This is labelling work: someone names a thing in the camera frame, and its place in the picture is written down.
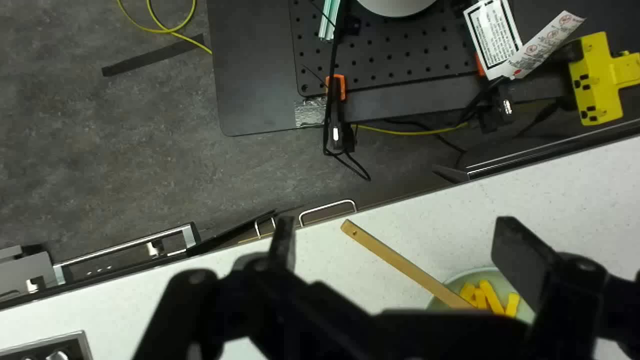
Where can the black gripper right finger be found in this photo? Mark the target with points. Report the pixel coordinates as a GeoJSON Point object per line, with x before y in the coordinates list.
{"type": "Point", "coordinates": [522, 257]}

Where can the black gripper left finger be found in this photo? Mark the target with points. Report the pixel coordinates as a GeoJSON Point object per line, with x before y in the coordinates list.
{"type": "Point", "coordinates": [283, 241]}

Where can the wooden spatula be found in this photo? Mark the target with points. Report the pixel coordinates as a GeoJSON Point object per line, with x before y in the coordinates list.
{"type": "Point", "coordinates": [401, 261]}

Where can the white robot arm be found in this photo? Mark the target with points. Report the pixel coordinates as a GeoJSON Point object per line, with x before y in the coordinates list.
{"type": "Point", "coordinates": [393, 5]}

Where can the light green bowl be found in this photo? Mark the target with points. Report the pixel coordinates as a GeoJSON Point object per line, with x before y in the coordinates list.
{"type": "Point", "coordinates": [453, 292]}

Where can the yellow food pieces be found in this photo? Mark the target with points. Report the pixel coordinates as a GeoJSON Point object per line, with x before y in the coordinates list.
{"type": "Point", "coordinates": [490, 297]}

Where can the black power plug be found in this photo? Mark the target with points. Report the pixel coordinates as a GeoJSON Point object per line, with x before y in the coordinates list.
{"type": "Point", "coordinates": [497, 112]}

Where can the orange black clamp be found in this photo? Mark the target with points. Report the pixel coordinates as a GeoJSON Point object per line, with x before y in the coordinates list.
{"type": "Point", "coordinates": [337, 86]}

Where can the metal drawer front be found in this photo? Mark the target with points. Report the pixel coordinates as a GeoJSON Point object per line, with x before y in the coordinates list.
{"type": "Point", "coordinates": [101, 261]}

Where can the paper tag with red print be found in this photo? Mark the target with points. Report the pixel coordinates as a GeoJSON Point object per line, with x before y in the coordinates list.
{"type": "Point", "coordinates": [547, 43]}

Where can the black perforated breadboard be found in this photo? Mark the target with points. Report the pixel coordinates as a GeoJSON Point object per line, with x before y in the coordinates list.
{"type": "Point", "coordinates": [401, 56]}

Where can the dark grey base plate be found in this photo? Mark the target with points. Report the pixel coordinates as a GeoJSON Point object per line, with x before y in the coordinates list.
{"type": "Point", "coordinates": [252, 67]}

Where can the yellow bracket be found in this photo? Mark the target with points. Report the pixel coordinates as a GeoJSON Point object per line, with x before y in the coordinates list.
{"type": "Point", "coordinates": [596, 77]}

